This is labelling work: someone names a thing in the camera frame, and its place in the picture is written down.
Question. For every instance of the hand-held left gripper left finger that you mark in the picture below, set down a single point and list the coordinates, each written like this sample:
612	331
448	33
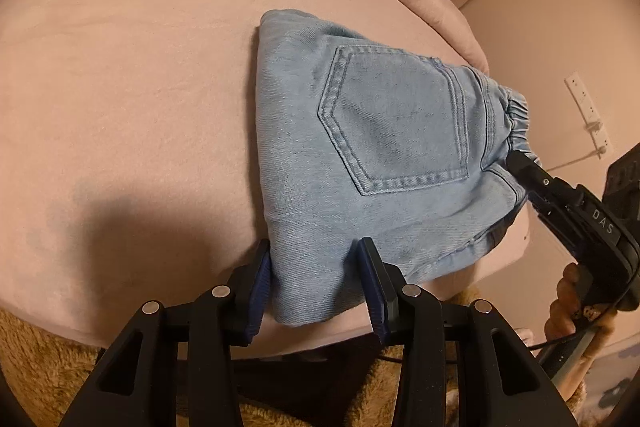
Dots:
259	287

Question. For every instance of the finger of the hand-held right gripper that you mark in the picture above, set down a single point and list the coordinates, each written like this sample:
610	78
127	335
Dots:
562	224
537	177

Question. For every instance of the brown fuzzy rug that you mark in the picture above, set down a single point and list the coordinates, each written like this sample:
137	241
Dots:
40	357

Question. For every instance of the person's right hand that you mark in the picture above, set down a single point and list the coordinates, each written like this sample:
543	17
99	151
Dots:
562	312

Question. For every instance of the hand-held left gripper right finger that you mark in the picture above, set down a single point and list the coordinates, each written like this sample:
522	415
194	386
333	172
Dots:
372	292

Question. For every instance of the pale flower-print mat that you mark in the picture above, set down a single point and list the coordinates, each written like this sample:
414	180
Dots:
610	367

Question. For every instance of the light blue denim pants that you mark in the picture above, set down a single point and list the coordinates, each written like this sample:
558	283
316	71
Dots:
390	117

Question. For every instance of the white power strip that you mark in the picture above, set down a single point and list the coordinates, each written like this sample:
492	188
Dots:
582	97

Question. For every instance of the pink sheeted bed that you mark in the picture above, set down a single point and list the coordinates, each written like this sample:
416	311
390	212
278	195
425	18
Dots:
125	107

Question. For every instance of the person's right forearm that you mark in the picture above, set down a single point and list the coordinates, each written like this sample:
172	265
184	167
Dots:
575	372

